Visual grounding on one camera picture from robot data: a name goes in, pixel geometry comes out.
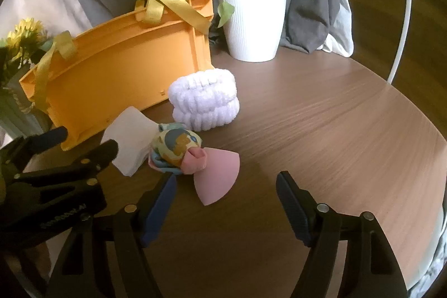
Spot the grey ribbed vase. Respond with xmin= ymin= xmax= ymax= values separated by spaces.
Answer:
xmin=0 ymin=75 xmax=53 ymax=138

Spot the patterned sock ball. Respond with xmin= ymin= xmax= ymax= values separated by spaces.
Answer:
xmin=148 ymin=122 xmax=206 ymax=176

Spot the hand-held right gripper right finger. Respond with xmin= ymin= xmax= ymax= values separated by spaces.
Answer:
xmin=276 ymin=170 xmax=409 ymax=298

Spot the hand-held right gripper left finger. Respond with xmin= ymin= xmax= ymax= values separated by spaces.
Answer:
xmin=45 ymin=172 xmax=178 ymax=298

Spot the lavender fluffy wristband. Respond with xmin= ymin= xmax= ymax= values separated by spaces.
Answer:
xmin=168 ymin=68 xmax=238 ymax=110
xmin=173 ymin=98 xmax=241 ymax=131

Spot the white cloth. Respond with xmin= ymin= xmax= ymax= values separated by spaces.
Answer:
xmin=101 ymin=106 xmax=158 ymax=177

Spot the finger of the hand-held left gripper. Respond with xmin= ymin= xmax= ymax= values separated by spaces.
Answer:
xmin=0 ymin=126 xmax=68 ymax=164
xmin=12 ymin=139 xmax=119 ymax=192

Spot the white hoop tube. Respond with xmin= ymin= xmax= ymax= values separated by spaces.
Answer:
xmin=386 ymin=0 xmax=414 ymax=84

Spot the pale grey cloth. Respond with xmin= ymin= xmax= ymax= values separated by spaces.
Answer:
xmin=410 ymin=237 xmax=447 ymax=298

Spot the white ribbed plant pot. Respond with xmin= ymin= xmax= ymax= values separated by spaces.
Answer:
xmin=218 ymin=0 xmax=287 ymax=62

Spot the orange plastic crate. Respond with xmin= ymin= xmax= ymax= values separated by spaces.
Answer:
xmin=18 ymin=0 xmax=214 ymax=152

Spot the sunflower bouquet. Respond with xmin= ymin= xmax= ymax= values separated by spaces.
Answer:
xmin=0 ymin=18 xmax=53 ymax=82

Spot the pink wedge sponge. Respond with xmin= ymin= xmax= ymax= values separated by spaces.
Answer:
xmin=193 ymin=149 xmax=241 ymax=206

